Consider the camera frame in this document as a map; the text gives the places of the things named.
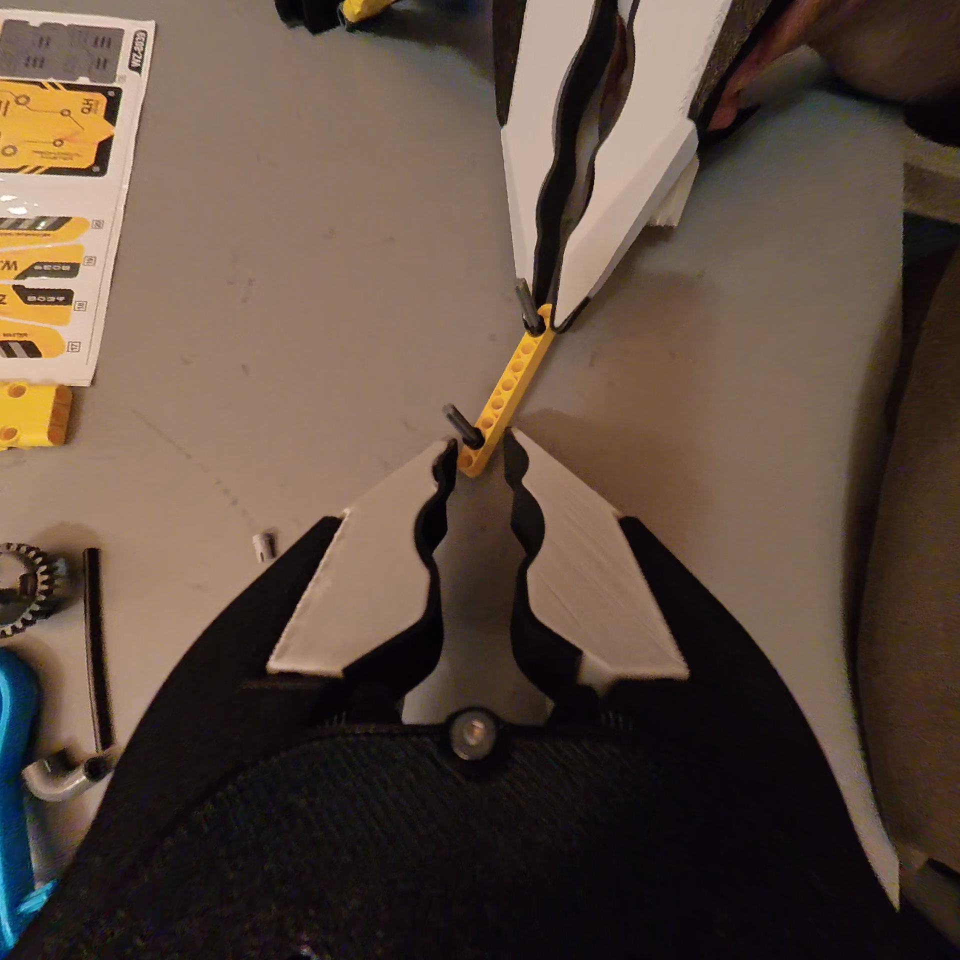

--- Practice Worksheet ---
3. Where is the blue plastic separator tool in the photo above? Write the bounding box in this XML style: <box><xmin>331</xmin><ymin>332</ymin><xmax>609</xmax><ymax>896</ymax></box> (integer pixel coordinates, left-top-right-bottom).
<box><xmin>0</xmin><ymin>645</ymin><xmax>57</xmax><ymax>931</ymax></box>

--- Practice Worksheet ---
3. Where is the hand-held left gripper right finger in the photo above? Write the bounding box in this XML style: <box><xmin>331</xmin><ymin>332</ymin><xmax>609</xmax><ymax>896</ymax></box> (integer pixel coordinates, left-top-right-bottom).
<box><xmin>502</xmin><ymin>429</ymin><xmax>690</xmax><ymax>705</ymax></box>

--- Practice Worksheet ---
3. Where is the yellow sticker sheet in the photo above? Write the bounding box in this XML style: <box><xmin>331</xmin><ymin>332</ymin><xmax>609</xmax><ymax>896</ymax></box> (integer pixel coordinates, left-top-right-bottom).
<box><xmin>0</xmin><ymin>15</ymin><xmax>157</xmax><ymax>387</ymax></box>

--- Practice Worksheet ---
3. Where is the person's right hand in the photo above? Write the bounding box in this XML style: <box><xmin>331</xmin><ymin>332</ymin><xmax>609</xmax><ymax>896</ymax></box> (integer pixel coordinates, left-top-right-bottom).
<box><xmin>711</xmin><ymin>0</ymin><xmax>960</xmax><ymax>132</ymax></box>

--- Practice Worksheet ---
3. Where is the grey elbow piece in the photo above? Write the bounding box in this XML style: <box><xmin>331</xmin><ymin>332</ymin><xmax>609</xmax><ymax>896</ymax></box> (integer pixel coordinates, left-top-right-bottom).
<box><xmin>22</xmin><ymin>750</ymin><xmax>114</xmax><ymax>801</ymax></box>

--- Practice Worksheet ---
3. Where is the black bevel gear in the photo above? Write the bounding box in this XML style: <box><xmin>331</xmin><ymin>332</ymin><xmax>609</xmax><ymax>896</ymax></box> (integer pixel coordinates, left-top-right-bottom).
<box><xmin>0</xmin><ymin>541</ymin><xmax>72</xmax><ymax>639</ymax></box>

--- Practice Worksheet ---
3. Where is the yellow rectangular panel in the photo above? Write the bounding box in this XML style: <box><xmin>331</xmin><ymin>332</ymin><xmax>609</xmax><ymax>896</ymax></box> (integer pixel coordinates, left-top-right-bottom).
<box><xmin>0</xmin><ymin>381</ymin><xmax>75</xmax><ymax>451</ymax></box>

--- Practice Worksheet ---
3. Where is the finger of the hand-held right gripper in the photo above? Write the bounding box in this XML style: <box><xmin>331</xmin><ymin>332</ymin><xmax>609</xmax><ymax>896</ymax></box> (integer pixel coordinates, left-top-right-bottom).
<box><xmin>549</xmin><ymin>0</ymin><xmax>735</xmax><ymax>335</ymax></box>
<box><xmin>498</xmin><ymin>0</ymin><xmax>624</xmax><ymax>335</ymax></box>

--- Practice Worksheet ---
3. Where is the thick black rod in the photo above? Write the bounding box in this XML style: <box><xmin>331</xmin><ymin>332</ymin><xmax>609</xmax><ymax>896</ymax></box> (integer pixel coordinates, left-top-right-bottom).
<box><xmin>82</xmin><ymin>547</ymin><xmax>117</xmax><ymax>751</ymax></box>

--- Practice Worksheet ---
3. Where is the yellow toy vehicle model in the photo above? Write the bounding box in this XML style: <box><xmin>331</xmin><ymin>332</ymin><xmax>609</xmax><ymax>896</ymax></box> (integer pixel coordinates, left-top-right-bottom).
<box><xmin>273</xmin><ymin>0</ymin><xmax>399</xmax><ymax>35</ymax></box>

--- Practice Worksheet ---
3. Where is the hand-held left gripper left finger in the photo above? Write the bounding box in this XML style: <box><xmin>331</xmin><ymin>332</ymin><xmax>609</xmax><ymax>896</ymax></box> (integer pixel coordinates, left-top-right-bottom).
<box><xmin>266</xmin><ymin>437</ymin><xmax>460</xmax><ymax>678</ymax></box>

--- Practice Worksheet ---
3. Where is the yellow thin beam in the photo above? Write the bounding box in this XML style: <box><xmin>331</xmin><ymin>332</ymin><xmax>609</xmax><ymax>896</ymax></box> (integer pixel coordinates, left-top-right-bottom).
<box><xmin>453</xmin><ymin>303</ymin><xmax>560</xmax><ymax>479</ymax></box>

